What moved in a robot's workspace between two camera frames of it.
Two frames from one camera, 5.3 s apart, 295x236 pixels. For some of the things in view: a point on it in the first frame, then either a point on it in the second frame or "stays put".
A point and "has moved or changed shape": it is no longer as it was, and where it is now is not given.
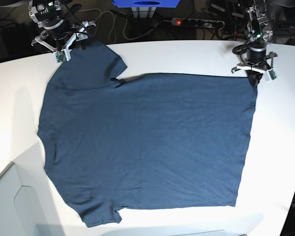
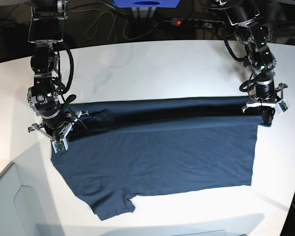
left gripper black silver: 53,16 -> 44,99
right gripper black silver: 256,52 -> 265,88
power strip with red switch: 181,21 stays put
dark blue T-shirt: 144,142 has moved or changed shape
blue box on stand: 146,3 stays put
